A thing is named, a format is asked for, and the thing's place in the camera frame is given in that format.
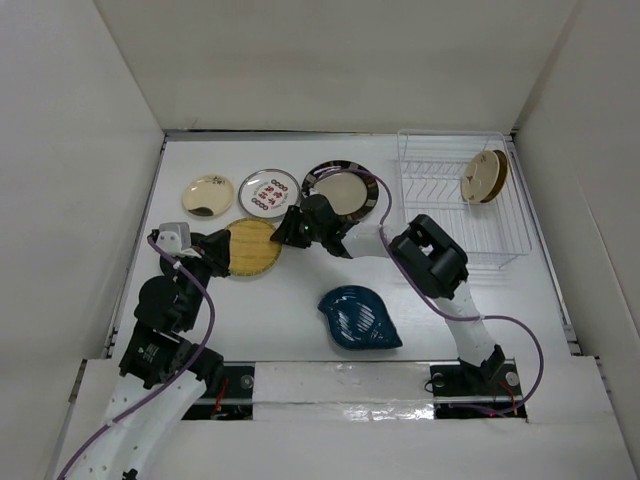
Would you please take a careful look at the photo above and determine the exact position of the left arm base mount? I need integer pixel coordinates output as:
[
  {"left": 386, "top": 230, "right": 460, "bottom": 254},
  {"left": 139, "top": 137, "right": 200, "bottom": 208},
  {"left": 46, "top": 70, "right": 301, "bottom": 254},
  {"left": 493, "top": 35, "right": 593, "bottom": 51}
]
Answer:
[{"left": 182, "top": 363, "right": 255, "bottom": 421}]

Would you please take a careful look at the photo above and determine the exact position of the white plate with red characters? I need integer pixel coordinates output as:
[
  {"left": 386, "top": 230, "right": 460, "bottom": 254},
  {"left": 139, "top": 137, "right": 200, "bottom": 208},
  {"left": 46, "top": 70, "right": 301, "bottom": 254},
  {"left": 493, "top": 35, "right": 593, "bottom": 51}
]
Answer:
[{"left": 238, "top": 169, "right": 301, "bottom": 220}]

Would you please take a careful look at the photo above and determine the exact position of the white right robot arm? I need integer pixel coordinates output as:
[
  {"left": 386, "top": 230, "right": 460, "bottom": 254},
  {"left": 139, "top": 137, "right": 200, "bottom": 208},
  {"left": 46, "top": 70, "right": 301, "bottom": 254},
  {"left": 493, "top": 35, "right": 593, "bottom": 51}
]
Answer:
[{"left": 271, "top": 194, "right": 505, "bottom": 393}]

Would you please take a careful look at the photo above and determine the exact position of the white wire dish rack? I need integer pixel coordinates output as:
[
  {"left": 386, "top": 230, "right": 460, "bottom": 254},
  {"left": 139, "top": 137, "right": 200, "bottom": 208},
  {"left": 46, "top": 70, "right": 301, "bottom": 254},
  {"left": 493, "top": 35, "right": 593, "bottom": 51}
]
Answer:
[{"left": 397, "top": 129, "right": 531, "bottom": 269}]

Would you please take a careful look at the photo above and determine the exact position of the cream plate with black brushstroke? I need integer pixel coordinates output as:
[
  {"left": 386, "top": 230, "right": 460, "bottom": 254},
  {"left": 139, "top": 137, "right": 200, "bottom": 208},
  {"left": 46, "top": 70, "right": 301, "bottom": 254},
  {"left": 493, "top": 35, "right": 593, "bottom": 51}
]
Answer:
[{"left": 182, "top": 174, "right": 234, "bottom": 218}]

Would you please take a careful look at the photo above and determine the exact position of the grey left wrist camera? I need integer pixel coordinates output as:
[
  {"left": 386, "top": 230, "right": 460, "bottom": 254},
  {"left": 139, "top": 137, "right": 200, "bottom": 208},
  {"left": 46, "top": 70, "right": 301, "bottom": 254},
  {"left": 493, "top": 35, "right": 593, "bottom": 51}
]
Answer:
[{"left": 156, "top": 222, "right": 201, "bottom": 258}]

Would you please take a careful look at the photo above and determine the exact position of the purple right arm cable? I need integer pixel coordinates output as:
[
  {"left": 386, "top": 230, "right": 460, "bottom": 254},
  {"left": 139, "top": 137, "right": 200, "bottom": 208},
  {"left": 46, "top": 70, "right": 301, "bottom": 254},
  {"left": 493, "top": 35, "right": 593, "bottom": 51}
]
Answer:
[{"left": 308, "top": 165, "right": 545, "bottom": 416}]

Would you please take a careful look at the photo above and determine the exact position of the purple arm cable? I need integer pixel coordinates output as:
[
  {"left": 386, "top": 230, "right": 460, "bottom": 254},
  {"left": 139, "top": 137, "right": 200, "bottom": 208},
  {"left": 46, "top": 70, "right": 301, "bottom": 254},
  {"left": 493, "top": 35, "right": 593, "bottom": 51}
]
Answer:
[
  {"left": 308, "top": 165, "right": 545, "bottom": 416},
  {"left": 55, "top": 229, "right": 217, "bottom": 480}
]

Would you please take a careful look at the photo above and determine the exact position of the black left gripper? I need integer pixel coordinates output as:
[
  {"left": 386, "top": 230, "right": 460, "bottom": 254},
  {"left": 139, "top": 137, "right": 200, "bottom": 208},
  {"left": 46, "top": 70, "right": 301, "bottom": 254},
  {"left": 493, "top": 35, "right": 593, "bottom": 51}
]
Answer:
[{"left": 176, "top": 227, "right": 232, "bottom": 328}]

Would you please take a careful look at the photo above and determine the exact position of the woven bamboo pattern plate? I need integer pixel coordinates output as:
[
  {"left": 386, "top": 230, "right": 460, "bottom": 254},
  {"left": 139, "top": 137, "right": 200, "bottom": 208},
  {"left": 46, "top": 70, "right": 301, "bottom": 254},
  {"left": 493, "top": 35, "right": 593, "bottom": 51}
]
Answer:
[{"left": 226, "top": 218, "right": 282, "bottom": 277}]

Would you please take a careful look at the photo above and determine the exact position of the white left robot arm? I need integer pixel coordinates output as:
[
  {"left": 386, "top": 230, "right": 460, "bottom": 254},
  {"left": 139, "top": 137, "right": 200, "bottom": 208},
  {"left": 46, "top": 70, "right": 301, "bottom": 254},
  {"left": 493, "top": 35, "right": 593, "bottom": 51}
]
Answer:
[{"left": 58, "top": 223, "right": 231, "bottom": 479}]

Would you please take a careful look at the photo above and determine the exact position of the dark brown yellow plate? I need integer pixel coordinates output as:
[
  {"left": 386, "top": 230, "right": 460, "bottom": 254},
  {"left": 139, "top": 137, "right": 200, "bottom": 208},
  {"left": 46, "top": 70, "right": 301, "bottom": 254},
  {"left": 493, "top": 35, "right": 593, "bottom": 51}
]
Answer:
[{"left": 482, "top": 150, "right": 509, "bottom": 203}]

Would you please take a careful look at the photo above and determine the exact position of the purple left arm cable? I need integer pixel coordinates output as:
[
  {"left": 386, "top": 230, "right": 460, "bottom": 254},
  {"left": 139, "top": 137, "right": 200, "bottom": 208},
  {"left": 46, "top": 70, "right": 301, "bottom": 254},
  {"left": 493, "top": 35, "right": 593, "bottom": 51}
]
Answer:
[{"left": 55, "top": 229, "right": 217, "bottom": 480}]

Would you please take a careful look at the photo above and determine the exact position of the blue leaf shaped dish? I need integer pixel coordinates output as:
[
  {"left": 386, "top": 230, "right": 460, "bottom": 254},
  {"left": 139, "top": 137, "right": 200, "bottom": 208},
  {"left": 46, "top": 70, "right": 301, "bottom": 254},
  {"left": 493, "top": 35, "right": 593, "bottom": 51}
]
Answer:
[{"left": 317, "top": 285, "right": 403, "bottom": 351}]

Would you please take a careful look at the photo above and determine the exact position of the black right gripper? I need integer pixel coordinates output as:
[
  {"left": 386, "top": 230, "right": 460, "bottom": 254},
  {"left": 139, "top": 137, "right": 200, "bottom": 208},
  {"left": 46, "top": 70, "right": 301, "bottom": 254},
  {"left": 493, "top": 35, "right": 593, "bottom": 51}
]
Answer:
[{"left": 271, "top": 205, "right": 326, "bottom": 248}]

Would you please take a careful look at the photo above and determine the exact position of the cream plate with small flowers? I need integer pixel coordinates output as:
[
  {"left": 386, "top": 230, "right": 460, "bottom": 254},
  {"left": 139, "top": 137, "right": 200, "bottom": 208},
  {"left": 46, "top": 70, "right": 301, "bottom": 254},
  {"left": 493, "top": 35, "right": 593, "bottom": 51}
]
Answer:
[{"left": 460, "top": 150, "right": 500, "bottom": 204}]

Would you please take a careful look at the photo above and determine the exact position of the black rimmed beige plate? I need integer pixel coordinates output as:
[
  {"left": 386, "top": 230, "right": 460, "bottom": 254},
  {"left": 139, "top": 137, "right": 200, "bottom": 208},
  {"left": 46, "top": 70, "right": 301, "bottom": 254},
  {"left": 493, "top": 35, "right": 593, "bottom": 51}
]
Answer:
[{"left": 301, "top": 159, "right": 379, "bottom": 222}]

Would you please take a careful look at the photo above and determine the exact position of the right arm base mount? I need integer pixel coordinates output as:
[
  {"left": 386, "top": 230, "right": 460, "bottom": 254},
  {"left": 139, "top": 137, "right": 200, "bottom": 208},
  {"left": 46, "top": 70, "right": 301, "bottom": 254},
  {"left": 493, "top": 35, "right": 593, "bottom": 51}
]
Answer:
[{"left": 424, "top": 360, "right": 527, "bottom": 420}]

